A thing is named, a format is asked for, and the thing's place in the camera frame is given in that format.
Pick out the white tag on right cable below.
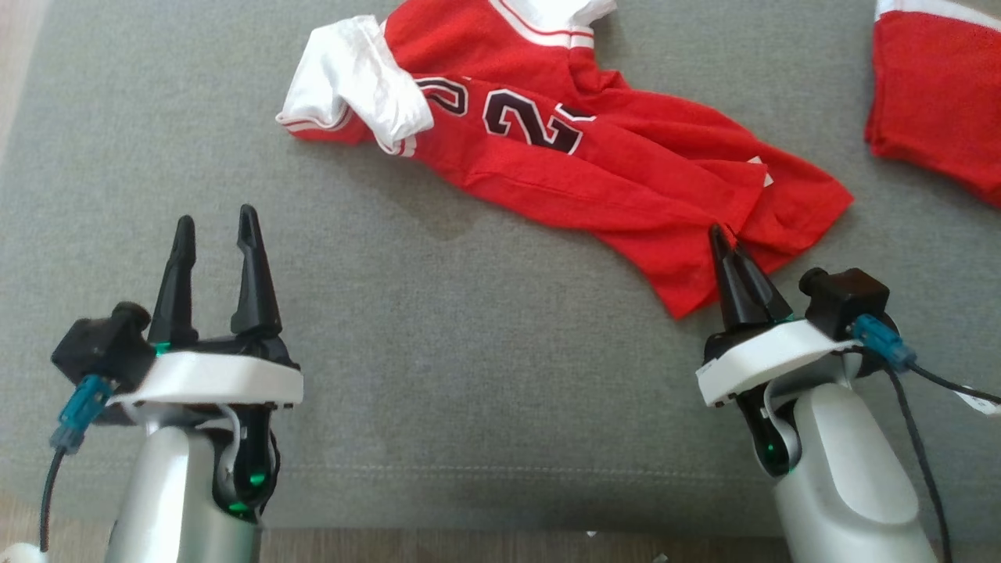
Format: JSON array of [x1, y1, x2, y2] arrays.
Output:
[[953, 385, 1001, 417]]

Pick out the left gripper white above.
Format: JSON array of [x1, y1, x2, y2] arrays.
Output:
[[105, 204, 305, 412]]

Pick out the red white basketball shorts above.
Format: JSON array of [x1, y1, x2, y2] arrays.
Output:
[[863, 0, 1001, 209]]

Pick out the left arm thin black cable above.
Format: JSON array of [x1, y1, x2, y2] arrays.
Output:
[[38, 444, 70, 553]]

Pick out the red white basketball jersey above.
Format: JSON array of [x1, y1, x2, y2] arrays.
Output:
[[275, 0, 856, 321]]

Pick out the grey fabric sofa seat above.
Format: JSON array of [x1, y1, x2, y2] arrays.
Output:
[[0, 0, 1001, 542]]

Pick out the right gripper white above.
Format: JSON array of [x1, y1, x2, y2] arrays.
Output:
[[695, 223, 863, 408]]

